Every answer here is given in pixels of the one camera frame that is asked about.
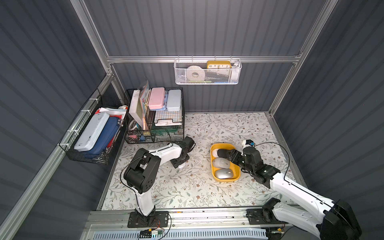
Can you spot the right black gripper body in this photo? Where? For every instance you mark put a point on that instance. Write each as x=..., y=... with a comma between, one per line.
x=235, y=156

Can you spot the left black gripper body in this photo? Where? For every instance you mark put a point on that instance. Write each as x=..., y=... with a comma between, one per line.
x=180, y=160

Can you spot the black mouse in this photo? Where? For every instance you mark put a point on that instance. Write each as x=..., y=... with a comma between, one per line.
x=222, y=153

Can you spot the white round mouse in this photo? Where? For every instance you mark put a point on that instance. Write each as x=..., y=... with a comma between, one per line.
x=215, y=153

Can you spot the silver grey mouse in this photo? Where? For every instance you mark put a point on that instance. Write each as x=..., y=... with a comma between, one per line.
x=224, y=174

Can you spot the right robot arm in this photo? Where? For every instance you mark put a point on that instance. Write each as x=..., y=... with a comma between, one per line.
x=322, y=217

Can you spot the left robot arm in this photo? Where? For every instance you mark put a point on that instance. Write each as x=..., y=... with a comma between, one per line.
x=141, y=172

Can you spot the yellow storage box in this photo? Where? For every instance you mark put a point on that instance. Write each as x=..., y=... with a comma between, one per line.
x=234, y=169

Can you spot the light blue pencil case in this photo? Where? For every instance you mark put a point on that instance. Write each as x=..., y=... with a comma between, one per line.
x=174, y=101

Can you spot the pink pencil case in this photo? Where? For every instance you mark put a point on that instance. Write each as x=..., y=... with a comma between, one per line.
x=157, y=97

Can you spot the books in organizer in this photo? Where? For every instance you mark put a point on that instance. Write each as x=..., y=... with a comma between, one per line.
x=139, y=105

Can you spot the dark blue case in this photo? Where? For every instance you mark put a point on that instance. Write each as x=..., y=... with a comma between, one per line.
x=106, y=136

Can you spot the white tape roll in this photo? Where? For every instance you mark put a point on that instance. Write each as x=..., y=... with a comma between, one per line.
x=195, y=74

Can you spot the yellow clock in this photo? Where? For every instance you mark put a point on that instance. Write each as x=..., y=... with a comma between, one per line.
x=219, y=65

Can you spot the white long case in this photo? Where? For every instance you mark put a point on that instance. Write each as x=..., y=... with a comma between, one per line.
x=92, y=132

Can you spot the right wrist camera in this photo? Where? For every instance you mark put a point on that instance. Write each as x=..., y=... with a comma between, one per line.
x=247, y=143

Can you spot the black wire desk organizer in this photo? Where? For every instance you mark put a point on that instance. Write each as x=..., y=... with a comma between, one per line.
x=164, y=126

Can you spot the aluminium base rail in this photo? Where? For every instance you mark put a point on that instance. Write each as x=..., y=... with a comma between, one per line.
x=200, y=223

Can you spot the white wire wall basket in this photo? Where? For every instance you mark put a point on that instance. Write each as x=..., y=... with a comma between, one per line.
x=213, y=76

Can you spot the black wire side basket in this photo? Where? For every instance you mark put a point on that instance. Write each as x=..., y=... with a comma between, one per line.
x=98, y=103

